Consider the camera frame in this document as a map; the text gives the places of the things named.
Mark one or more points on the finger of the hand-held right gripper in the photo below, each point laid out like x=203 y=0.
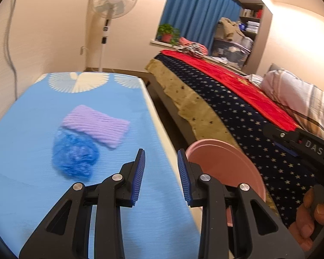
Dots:
x=282 y=137

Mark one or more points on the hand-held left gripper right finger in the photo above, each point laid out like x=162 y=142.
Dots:
x=185 y=178

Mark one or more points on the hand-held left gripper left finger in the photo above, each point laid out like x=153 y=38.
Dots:
x=136 y=178

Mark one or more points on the pink plastic basin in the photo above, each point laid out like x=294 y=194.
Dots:
x=218 y=162

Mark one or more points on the blue plastic bag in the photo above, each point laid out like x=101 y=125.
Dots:
x=73 y=153

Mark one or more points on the person's right hand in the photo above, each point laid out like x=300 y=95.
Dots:
x=302 y=229

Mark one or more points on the white plaid pillow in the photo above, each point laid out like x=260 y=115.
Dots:
x=299 y=97

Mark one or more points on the bed with red blanket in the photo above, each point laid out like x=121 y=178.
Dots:
x=232 y=108

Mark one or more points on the plaid cloth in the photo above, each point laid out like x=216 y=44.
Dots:
x=253 y=80

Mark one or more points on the purple foam net sleeve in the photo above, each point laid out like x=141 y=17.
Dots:
x=97 y=125

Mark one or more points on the red floral blanket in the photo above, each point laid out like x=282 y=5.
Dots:
x=232 y=81

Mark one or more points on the white cloth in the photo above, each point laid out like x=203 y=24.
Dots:
x=222 y=60

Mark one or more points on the clear plastic storage box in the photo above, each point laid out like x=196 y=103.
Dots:
x=232 y=51

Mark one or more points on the beige coat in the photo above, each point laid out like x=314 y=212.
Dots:
x=228 y=27

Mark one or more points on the black-white striped cloth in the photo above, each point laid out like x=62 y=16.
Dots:
x=191 y=49

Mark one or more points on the pink cloth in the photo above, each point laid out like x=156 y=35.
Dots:
x=185 y=41

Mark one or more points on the potted green plant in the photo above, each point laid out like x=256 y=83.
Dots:
x=166 y=36

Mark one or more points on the blue curtain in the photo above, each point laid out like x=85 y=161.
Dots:
x=199 y=13

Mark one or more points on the wall bookshelf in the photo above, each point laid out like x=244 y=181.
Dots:
x=252 y=19

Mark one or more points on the small white wall socket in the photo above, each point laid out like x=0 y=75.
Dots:
x=83 y=50

